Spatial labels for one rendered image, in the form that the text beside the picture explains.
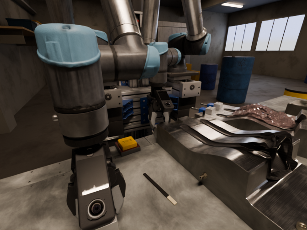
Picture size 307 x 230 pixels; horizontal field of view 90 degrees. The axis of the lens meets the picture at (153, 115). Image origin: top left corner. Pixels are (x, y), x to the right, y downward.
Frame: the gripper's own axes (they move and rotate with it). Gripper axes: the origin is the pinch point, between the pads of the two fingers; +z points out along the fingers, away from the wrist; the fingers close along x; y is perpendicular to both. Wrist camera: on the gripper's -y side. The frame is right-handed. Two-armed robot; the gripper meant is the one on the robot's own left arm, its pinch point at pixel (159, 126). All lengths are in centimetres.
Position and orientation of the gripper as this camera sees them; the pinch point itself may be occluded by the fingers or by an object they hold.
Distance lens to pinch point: 71.4
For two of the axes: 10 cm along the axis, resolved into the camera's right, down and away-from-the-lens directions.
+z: 0.1, 9.2, 3.8
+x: -9.3, 1.5, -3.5
